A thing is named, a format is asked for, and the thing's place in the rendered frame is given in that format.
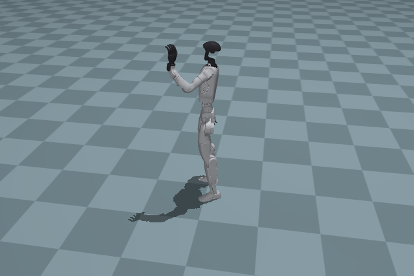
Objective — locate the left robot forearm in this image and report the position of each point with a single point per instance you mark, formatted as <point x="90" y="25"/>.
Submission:
<point x="178" y="79"/>

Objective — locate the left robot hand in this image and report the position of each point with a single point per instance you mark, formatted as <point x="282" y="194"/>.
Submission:
<point x="172" y="54"/>

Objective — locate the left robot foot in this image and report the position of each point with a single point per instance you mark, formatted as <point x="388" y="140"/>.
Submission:
<point x="208" y="196"/>

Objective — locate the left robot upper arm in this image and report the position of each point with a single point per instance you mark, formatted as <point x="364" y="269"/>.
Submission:
<point x="205" y="75"/>

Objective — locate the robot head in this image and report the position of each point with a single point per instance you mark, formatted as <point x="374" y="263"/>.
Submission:
<point x="211" y="46"/>

